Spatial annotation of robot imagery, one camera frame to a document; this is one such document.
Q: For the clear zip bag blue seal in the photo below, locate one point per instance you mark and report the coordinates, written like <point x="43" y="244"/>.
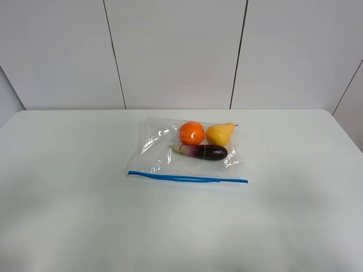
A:
<point x="155" y="159"/>

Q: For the orange fruit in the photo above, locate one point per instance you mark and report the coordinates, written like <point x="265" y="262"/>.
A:
<point x="191" y="133"/>

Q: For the purple eggplant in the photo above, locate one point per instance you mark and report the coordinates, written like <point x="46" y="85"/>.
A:
<point x="207" y="152"/>

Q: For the yellow pear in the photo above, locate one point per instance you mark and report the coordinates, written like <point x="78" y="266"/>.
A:
<point x="220" y="134"/>

